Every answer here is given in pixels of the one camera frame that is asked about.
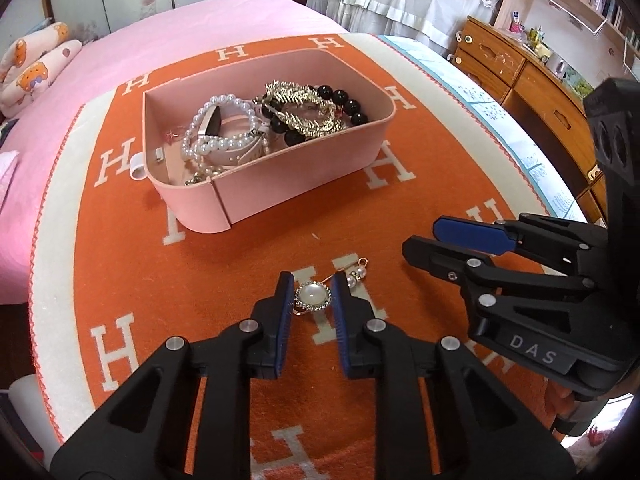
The pearl pin brooch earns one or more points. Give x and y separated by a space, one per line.
312 296

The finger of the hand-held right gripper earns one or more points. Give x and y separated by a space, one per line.
435 255
470 230

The pink bed sheet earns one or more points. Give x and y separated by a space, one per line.
150 30

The orange letter print blanket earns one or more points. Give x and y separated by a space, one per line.
250 250

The white lace furniture cover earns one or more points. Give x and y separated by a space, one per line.
400 0

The pink jewelry box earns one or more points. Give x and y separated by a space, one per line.
300 185

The white leaf print sheet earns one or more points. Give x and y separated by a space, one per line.
500 115

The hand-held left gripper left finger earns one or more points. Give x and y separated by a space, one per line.
285 325

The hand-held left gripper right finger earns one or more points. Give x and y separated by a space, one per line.
341 325

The white roll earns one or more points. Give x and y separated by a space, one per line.
27 400

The cartoon print pillow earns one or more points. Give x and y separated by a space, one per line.
35 75

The wooden dresser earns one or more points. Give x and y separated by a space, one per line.
535 90

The person's right hand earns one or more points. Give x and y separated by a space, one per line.
557 402

